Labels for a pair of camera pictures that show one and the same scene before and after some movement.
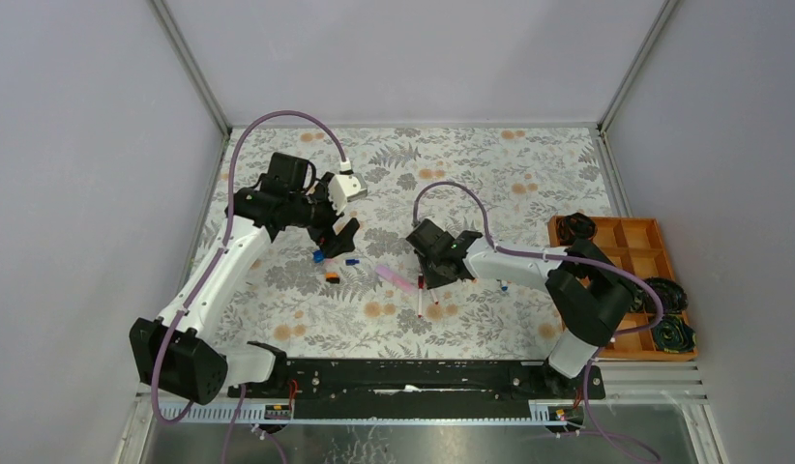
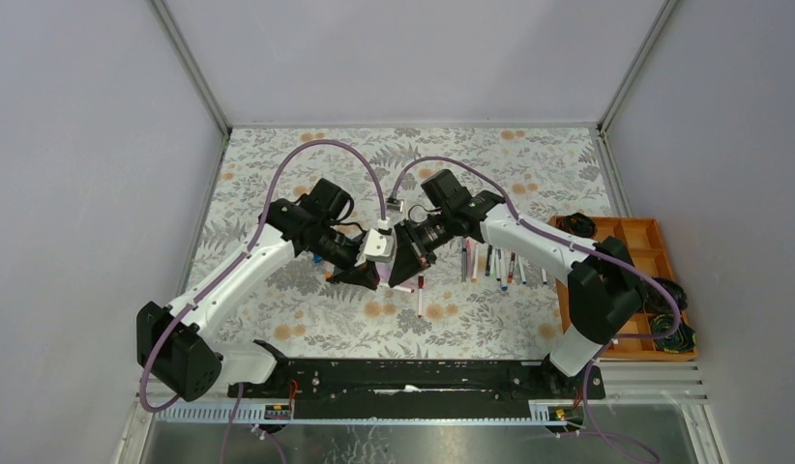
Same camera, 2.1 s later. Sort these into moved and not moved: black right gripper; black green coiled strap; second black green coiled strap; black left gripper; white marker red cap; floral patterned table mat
Moved: black left gripper; black right gripper
Not moved: floral patterned table mat; white marker red cap; black green coiled strap; second black green coiled strap
